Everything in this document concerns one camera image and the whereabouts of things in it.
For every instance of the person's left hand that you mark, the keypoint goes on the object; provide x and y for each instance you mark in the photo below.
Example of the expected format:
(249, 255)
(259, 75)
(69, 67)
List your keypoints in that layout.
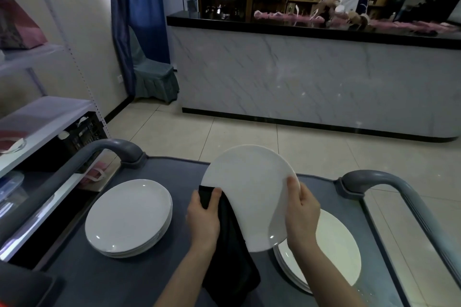
(203, 224)

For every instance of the person's right hand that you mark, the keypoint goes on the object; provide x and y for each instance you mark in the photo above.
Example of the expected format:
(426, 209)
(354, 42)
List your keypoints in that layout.
(304, 220)

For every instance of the stack of white plates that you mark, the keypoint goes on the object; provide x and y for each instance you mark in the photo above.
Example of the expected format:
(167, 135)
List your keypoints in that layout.
(338, 242)

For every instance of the dark blue cleaning cloth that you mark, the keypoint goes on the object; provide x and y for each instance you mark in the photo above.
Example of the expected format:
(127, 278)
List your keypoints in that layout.
(230, 263)

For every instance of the white round plate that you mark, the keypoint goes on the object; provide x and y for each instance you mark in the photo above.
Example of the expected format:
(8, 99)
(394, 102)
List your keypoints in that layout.
(248, 191)
(126, 217)

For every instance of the person's left forearm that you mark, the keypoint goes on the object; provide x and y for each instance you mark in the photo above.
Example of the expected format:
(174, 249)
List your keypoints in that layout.
(183, 278)

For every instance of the person's right forearm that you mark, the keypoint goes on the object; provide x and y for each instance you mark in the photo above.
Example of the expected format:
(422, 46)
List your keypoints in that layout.
(327, 278)

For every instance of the grey service cart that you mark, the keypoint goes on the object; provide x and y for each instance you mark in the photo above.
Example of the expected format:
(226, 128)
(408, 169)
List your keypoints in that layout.
(162, 173)

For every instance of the marble bar counter black top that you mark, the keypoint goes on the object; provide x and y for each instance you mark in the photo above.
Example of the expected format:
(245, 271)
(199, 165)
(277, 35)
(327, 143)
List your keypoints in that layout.
(306, 80)

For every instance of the black plastic crate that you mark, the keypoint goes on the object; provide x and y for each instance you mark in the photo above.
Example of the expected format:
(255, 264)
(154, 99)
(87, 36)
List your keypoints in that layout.
(88, 136)

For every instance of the chair with grey-green cover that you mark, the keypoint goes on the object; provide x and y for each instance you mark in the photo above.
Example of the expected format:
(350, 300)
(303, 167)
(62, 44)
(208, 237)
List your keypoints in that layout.
(156, 82)

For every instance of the small white cup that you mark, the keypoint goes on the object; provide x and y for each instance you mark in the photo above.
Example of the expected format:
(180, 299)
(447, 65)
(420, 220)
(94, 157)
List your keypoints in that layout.
(63, 135)

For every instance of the white metal shelf rack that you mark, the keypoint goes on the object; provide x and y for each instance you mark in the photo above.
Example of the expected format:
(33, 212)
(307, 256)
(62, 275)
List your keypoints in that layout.
(43, 116)

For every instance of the clear container blue lid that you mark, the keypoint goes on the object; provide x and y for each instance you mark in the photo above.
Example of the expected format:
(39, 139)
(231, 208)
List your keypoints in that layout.
(9, 188)

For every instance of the row of pink bags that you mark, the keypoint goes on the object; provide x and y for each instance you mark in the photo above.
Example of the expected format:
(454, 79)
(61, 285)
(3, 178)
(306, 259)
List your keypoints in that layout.
(273, 15)

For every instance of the blue curtain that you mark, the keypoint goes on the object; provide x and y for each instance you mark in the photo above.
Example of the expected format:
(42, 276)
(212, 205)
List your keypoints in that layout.
(140, 1)

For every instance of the black pegged stand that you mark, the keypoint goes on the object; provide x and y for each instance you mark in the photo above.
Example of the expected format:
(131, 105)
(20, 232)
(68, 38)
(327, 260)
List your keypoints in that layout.
(439, 1)

